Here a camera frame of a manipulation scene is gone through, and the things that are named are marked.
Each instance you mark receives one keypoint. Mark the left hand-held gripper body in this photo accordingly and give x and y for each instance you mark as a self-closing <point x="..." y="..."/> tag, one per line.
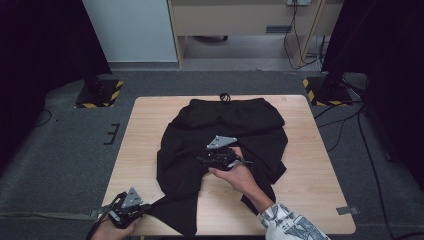
<point x="128" y="210"/>

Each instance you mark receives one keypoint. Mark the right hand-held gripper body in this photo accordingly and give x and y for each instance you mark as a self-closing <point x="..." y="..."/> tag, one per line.
<point x="221" y="156"/>

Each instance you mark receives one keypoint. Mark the black shorts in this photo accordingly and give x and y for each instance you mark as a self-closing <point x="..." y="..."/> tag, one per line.
<point x="200" y="133"/>

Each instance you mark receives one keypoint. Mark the person's left hand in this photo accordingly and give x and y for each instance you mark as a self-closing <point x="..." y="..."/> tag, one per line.
<point x="111" y="233"/>

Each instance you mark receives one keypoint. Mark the person's right hand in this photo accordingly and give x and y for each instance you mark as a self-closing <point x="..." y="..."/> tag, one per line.
<point x="240" y="180"/>

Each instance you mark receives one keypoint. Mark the black stand base striped edge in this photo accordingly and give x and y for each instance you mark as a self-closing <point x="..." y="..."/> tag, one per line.
<point x="98" y="95"/>
<point x="328" y="93"/>

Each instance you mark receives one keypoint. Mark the grey tape piece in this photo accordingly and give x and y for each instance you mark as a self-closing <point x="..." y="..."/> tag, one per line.
<point x="347" y="210"/>

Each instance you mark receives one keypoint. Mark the beige wooden desk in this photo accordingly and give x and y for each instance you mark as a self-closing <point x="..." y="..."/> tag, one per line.
<point x="233" y="20"/>

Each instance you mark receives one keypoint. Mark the white panel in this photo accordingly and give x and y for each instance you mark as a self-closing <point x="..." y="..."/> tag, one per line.
<point x="130" y="30"/>

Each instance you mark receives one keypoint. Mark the black curtain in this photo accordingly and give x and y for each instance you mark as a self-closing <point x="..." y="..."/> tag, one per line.
<point x="36" y="60"/>
<point x="390" y="66"/>

